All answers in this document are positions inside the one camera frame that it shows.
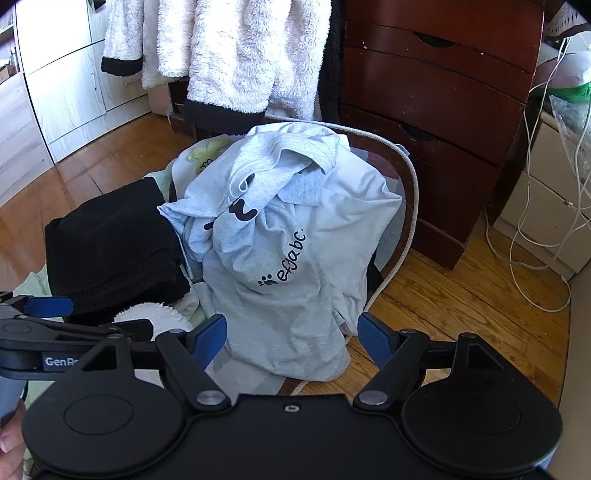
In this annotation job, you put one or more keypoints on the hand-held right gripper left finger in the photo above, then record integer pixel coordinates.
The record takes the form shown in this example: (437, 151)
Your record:
(210, 339)

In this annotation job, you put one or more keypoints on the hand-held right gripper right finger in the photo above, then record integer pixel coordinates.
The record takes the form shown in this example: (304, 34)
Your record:
(375, 342)

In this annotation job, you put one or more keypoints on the white drawer cabinet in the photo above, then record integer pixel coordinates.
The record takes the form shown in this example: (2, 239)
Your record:
(545, 198)

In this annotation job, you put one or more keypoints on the white fluffy robe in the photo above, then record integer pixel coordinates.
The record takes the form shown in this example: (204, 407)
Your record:
(231, 46)

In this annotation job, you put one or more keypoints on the white wardrobe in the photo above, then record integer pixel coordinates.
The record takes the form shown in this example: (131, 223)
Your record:
(60, 92)

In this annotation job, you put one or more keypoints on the grey printed t-shirt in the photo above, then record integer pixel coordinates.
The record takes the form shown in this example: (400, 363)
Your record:
(277, 240)

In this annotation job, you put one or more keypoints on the clear plastic bag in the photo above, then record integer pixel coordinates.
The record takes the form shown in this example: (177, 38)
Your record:
(575, 134)

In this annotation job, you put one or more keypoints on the black pants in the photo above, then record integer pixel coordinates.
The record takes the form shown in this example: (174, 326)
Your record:
(115, 244)

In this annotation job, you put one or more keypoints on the green white bundle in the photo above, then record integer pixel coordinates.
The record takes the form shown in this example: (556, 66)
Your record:
(577, 87)

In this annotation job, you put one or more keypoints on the white fluffy towel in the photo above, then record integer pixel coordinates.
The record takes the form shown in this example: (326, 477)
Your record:
(152, 316)

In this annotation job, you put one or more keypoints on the person's left hand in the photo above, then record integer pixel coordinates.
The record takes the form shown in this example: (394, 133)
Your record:
(13, 457)

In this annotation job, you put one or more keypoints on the black hanging garment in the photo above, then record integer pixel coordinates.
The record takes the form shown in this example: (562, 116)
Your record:
(330, 50)

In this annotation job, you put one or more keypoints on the white plastic basket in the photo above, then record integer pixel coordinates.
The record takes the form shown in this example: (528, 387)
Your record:
(565, 18)

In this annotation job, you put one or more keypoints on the brown mesh laundry basket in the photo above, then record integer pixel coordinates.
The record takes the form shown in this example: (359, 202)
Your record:
(397, 194)

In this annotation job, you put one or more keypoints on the pale white shirt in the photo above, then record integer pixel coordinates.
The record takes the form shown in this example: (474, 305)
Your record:
(364, 207)

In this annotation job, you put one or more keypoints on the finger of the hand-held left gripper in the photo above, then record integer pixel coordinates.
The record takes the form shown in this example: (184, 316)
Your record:
(92, 328)
(46, 306)

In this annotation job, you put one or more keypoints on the dark wood dresser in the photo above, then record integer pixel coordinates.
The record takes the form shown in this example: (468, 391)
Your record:
(438, 92)

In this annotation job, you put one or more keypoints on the small dark wood stand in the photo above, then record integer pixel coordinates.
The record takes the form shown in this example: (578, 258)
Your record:
(180, 108)

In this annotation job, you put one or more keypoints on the pale cartoon print cloth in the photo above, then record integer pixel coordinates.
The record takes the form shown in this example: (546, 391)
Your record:
(207, 157)

